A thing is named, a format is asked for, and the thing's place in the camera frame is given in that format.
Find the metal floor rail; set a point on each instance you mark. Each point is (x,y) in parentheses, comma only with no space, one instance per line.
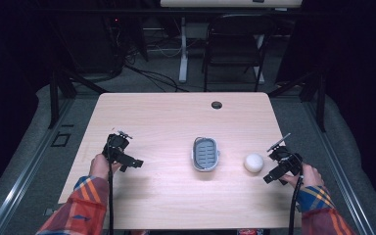
(342,176)
(23,176)

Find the white desk top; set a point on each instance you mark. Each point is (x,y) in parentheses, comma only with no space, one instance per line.
(228,3)

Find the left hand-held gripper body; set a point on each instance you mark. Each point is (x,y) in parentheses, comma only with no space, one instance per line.
(117,145)

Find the black metal stand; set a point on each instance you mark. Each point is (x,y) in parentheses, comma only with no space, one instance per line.
(56,94)
(319,98)

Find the person's left hand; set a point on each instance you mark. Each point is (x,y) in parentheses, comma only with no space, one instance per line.
(99,167)

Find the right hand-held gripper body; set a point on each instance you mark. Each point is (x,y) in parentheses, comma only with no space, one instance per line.
(289,161)

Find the white round soap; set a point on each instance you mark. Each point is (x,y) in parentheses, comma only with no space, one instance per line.
(254,163)

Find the white desk leg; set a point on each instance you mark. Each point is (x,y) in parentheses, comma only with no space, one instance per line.
(183,55)

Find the black folding chair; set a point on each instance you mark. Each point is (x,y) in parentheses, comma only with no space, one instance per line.
(235,49)

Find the black rectangular floor frame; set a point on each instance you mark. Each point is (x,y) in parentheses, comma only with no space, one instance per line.
(60,139)

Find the grey soap dish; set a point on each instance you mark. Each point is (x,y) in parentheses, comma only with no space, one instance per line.
(205,154)

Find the red patterned object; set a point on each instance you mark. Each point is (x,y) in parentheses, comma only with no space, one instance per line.
(250,232)

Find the person's right hand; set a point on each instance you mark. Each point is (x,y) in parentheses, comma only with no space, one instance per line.
(310,178)

